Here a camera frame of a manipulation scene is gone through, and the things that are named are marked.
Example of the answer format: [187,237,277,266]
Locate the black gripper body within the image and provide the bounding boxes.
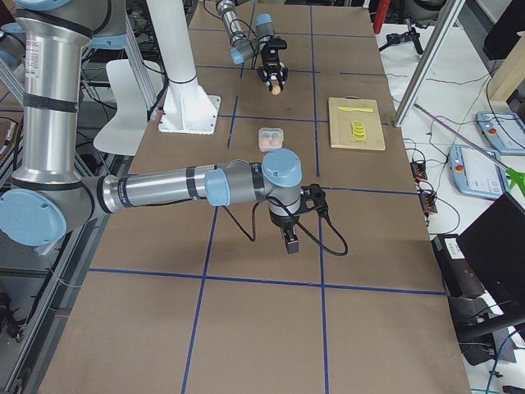
[257,44,288,85]
[268,200,300,230]

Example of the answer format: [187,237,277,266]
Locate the clear plastic egg box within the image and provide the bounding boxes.
[258,127,284,152]

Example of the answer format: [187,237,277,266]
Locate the bamboo cutting board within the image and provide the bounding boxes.
[328,97,386,151]

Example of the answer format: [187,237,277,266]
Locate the yellow plastic knife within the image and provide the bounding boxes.
[336,106,374,113]

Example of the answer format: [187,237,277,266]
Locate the blue teach pendant near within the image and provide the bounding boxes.
[449,144,510,200]

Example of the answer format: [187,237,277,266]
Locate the blue teach pendant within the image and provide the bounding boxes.
[476,111,524,156]
[449,144,510,200]

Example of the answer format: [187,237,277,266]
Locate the black monitor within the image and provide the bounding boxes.
[457,192,524,306]

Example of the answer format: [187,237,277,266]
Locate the blue teach pendant far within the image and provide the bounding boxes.
[476,111,524,156]

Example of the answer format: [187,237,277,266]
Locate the grabber stick green tip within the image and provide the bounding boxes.
[413,103,525,195]

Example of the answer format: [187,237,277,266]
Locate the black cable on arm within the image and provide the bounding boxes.
[221,192,349,258]
[200,0,263,79]

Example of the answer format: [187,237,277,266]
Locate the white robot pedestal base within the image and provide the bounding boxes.
[147,0,221,135]

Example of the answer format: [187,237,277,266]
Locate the aluminium frame post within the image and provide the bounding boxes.
[393,0,465,127]

